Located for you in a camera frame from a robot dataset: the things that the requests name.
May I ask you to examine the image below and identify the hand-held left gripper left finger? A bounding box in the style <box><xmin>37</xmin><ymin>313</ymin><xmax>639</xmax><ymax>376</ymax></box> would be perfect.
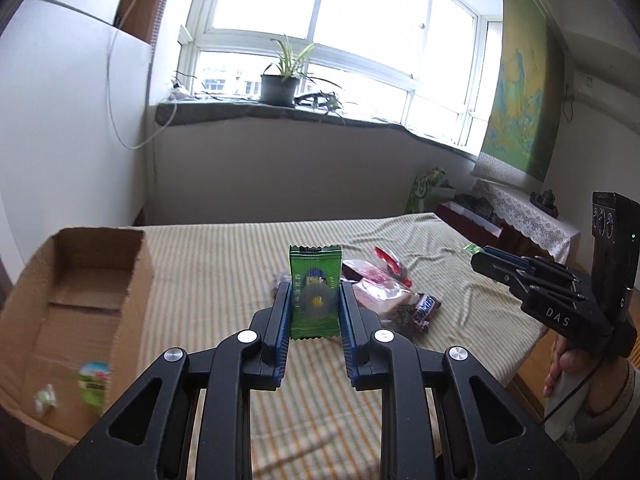
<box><xmin>52</xmin><ymin>282</ymin><xmax>293</xmax><ymax>480</ymax></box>

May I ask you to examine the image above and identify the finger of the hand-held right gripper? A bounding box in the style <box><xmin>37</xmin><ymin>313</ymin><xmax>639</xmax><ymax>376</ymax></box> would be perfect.
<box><xmin>470</xmin><ymin>254</ymin><xmax>588</xmax><ymax>307</ymax></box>
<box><xmin>481</xmin><ymin>246</ymin><xmax>577</xmax><ymax>283</ymax></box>

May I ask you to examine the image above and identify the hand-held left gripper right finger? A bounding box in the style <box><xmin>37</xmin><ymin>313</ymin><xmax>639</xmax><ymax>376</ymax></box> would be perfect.
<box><xmin>339</xmin><ymin>280</ymin><xmax>576</xmax><ymax>480</ymax></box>

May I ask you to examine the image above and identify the green snack packet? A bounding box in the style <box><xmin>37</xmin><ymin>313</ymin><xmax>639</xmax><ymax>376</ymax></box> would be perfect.
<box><xmin>288</xmin><ymin>243</ymin><xmax>344</xmax><ymax>343</ymax></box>

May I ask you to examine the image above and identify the clear snack bag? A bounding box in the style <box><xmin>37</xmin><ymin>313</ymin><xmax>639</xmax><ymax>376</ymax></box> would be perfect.
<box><xmin>340</xmin><ymin>258</ymin><xmax>417</xmax><ymax>322</ymax></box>

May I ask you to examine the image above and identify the red snack packet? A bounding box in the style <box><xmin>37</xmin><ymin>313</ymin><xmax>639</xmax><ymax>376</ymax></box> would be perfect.
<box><xmin>374</xmin><ymin>245</ymin><xmax>414</xmax><ymax>287</ymax></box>

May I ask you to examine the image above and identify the green jelly cup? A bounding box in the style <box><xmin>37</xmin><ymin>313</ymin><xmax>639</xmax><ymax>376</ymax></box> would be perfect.
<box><xmin>76</xmin><ymin>361</ymin><xmax>113</xmax><ymax>407</ymax></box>

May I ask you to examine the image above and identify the cardboard box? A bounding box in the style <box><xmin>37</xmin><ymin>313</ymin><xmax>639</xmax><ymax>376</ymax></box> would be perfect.
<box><xmin>0</xmin><ymin>227</ymin><xmax>156</xmax><ymax>446</ymax></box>

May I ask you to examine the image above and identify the small green white candy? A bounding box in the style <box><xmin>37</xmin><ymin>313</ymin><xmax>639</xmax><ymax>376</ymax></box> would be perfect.
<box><xmin>33</xmin><ymin>384</ymin><xmax>57</xmax><ymax>413</ymax></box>

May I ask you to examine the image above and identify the person's right forearm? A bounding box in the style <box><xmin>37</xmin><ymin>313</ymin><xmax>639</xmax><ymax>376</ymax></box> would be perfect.
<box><xmin>544</xmin><ymin>359</ymin><xmax>640</xmax><ymax>444</ymax></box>

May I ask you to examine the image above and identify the person's right hand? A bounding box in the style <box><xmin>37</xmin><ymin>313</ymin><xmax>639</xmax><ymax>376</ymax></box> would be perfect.
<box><xmin>543</xmin><ymin>332</ymin><xmax>608</xmax><ymax>403</ymax></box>

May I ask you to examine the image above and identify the white lace tablecloth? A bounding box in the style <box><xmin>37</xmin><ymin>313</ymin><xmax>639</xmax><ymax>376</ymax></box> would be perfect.
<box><xmin>472</xmin><ymin>152</ymin><xmax>582</xmax><ymax>262</ymax></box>

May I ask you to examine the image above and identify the green patterned bag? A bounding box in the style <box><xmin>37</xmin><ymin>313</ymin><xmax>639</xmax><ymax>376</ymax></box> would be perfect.
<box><xmin>403</xmin><ymin>167</ymin><xmax>457</xmax><ymax>214</ymax></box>

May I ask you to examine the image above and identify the grey windowsill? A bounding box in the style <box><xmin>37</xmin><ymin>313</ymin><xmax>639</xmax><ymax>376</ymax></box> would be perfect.
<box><xmin>154</xmin><ymin>99</ymin><xmax>482</xmax><ymax>162</ymax></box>

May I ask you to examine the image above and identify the potted spider plant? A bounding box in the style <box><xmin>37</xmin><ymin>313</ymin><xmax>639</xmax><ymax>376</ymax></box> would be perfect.
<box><xmin>260</xmin><ymin>35</ymin><xmax>347</xmax><ymax>111</ymax></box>

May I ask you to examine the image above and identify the white wardrobe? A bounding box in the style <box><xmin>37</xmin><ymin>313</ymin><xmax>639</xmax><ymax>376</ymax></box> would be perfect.
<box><xmin>0</xmin><ymin>0</ymin><xmax>154</xmax><ymax>283</ymax></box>

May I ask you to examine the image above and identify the white framed window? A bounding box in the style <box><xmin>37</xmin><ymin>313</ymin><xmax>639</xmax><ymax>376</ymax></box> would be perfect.
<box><xmin>179</xmin><ymin>0</ymin><xmax>504</xmax><ymax>150</ymax></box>

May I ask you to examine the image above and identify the green landscape wall poster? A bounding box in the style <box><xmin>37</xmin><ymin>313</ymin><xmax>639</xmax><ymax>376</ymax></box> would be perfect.
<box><xmin>479</xmin><ymin>0</ymin><xmax>565</xmax><ymax>182</ymax></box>

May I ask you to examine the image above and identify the black ring object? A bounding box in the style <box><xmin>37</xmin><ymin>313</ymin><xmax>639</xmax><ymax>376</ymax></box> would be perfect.
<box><xmin>294</xmin><ymin>91</ymin><xmax>337</xmax><ymax>110</ymax></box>

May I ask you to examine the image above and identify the white cable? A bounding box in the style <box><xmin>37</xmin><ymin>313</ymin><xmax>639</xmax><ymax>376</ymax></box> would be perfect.
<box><xmin>106</xmin><ymin>24</ymin><xmax>177</xmax><ymax>151</ymax></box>

